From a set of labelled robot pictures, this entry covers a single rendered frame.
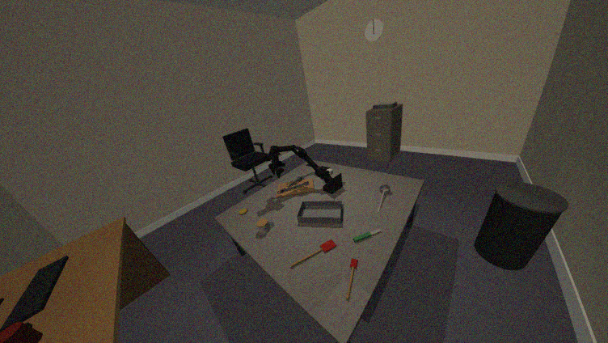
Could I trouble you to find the brown wooden board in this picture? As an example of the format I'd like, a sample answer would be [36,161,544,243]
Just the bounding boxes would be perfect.
[276,178,315,198]

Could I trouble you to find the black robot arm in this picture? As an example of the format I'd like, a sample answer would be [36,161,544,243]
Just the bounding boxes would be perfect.
[263,145,332,183]

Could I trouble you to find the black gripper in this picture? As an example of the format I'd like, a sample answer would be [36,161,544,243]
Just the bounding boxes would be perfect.
[268,160,284,179]

